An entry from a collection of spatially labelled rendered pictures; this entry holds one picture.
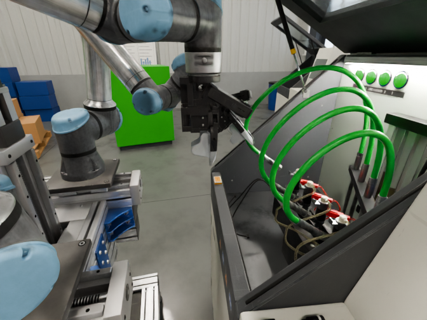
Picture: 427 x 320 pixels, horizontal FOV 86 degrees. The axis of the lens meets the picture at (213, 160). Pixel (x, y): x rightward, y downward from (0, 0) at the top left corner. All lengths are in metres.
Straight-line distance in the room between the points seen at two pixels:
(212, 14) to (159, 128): 3.60
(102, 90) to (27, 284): 0.73
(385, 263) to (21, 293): 0.55
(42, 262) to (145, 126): 3.69
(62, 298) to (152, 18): 0.50
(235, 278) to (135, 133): 3.56
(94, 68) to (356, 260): 0.93
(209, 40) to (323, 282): 0.51
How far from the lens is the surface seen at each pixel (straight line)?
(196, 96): 0.51
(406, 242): 0.51
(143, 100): 0.68
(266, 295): 0.55
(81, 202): 0.99
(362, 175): 0.80
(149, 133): 4.03
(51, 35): 7.49
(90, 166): 0.94
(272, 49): 7.88
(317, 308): 0.59
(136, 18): 0.41
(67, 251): 0.65
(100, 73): 0.96
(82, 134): 0.90
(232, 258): 0.67
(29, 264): 0.35
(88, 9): 0.49
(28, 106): 6.91
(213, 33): 0.49
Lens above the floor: 1.44
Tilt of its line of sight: 24 degrees down
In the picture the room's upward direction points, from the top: straight up
